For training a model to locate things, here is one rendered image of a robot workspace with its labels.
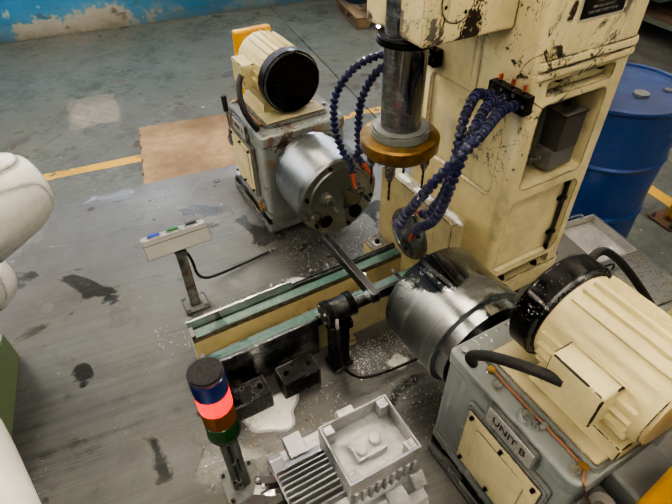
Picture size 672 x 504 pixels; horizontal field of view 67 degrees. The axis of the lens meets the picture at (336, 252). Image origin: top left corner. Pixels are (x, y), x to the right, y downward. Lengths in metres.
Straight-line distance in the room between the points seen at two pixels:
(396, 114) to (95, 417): 1.00
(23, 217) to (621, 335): 0.84
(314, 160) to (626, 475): 0.99
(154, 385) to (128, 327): 0.23
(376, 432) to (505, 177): 0.67
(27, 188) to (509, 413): 0.80
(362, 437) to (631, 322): 0.42
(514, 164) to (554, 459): 0.62
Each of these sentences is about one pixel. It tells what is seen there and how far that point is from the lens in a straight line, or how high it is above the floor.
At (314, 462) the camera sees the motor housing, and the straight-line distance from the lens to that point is 0.84.
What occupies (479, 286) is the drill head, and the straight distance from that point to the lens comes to 1.06.
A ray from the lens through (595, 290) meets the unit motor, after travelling 0.84.
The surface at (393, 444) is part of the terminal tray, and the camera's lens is 0.83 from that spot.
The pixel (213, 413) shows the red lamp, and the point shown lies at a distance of 0.91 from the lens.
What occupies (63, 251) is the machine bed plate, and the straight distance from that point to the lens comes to 1.89.
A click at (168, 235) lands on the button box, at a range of 1.35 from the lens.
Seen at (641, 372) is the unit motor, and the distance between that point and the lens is 0.79.
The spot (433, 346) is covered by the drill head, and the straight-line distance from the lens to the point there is 1.04.
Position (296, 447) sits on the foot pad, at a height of 1.13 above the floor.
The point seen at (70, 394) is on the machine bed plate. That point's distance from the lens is 1.47.
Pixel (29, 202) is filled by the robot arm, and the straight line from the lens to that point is 0.83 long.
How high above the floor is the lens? 1.90
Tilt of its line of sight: 42 degrees down
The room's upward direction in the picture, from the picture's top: 1 degrees counter-clockwise
